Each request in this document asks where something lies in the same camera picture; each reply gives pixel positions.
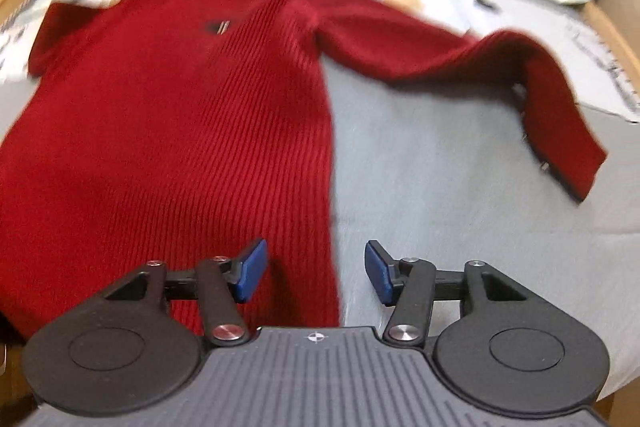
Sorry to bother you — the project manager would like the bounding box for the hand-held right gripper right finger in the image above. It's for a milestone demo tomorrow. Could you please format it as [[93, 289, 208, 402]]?
[[364, 240, 533, 350]]

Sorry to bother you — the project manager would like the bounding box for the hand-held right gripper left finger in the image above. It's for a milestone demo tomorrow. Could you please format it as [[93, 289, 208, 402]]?
[[102, 238, 269, 349]]

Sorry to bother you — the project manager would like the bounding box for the red knit sweater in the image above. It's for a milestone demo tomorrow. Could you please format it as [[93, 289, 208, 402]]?
[[0, 0, 608, 340]]

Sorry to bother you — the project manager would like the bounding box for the grey printed bed sheet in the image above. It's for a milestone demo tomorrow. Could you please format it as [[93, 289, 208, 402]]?
[[0, 0, 640, 408]]

